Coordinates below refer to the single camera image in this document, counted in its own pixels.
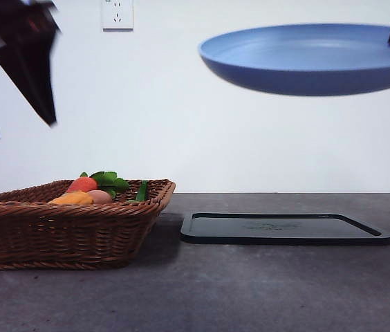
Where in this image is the yellow corn cob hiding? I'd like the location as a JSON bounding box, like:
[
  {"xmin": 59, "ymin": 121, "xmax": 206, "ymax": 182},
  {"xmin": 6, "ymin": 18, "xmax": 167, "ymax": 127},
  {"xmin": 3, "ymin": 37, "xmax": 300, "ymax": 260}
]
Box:
[{"xmin": 48, "ymin": 191, "xmax": 95, "ymax": 206}]

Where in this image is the orange carrot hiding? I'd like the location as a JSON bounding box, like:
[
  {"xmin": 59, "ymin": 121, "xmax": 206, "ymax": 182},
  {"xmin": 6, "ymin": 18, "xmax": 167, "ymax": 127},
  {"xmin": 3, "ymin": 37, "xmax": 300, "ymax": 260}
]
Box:
[{"xmin": 66, "ymin": 176, "xmax": 98, "ymax": 194}]

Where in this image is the brown egg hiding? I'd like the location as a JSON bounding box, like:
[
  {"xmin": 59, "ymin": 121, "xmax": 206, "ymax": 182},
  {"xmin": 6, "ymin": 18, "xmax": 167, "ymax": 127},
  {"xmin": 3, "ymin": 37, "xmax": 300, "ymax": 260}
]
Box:
[{"xmin": 86, "ymin": 189, "xmax": 114, "ymax": 207}]

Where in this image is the blue round plate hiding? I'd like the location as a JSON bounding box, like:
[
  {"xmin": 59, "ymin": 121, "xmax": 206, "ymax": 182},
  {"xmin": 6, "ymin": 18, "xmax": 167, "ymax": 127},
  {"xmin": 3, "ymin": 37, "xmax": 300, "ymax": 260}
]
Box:
[{"xmin": 197, "ymin": 23, "xmax": 390, "ymax": 97}]

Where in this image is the white wall socket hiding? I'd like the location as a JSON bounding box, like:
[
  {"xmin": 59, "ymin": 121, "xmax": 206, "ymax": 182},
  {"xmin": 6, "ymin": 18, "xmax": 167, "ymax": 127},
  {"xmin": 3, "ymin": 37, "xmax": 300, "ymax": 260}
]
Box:
[{"xmin": 102, "ymin": 0, "xmax": 134, "ymax": 33}]

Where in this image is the green chili pepper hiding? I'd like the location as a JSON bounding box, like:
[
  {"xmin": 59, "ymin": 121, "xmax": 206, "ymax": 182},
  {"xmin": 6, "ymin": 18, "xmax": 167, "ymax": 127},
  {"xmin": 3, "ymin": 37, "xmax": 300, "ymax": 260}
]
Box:
[{"xmin": 127, "ymin": 180, "xmax": 149, "ymax": 203}]

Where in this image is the black rectangular tray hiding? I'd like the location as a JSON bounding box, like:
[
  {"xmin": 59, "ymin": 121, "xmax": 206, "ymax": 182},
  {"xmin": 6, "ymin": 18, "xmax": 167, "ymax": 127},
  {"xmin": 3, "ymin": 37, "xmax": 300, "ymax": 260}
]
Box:
[{"xmin": 180, "ymin": 212, "xmax": 390, "ymax": 246}]

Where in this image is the brown wicker basket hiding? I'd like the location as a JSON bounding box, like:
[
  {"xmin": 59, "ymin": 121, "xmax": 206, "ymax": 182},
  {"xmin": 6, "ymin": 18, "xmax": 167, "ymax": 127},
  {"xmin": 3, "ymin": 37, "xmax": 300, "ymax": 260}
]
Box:
[{"xmin": 0, "ymin": 178, "xmax": 177, "ymax": 271}]

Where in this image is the green leafy vegetable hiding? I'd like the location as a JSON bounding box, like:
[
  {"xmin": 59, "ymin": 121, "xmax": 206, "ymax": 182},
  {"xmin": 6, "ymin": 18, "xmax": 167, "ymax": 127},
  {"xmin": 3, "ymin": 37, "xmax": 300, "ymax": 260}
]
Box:
[{"xmin": 80, "ymin": 171, "xmax": 131, "ymax": 200}]

